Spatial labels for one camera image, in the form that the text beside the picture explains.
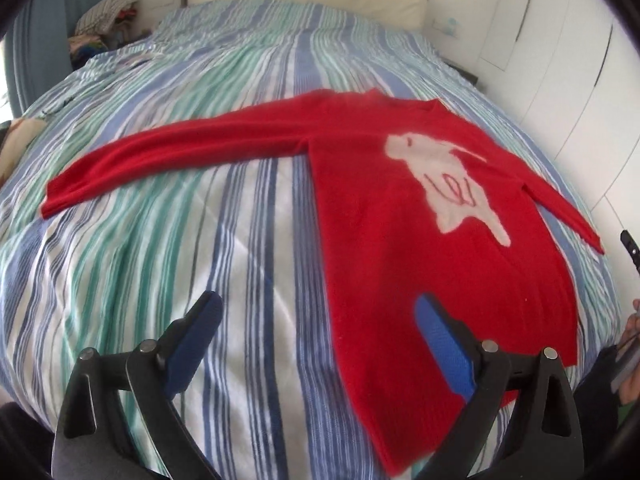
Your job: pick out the teal curtain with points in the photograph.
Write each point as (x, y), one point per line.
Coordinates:
(36, 56)

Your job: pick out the white wardrobe doors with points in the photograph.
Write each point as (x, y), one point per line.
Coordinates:
(567, 72)

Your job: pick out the dark nightstand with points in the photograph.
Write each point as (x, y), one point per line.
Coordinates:
(463, 72)

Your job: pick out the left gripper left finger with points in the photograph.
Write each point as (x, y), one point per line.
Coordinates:
(93, 440)

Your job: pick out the wall socket with blue stickers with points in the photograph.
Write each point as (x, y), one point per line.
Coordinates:
(446, 27)

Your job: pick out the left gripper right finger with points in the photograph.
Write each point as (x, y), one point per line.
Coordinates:
(542, 439)

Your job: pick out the pile of clothes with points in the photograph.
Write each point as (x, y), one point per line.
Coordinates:
(107, 26)

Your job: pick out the patterned cushion beside bed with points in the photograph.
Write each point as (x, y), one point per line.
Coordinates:
(16, 135)

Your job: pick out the red knit sweater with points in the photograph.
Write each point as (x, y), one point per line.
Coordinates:
(411, 198)

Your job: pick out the striped blue green duvet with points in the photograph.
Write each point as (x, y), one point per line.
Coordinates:
(268, 400)

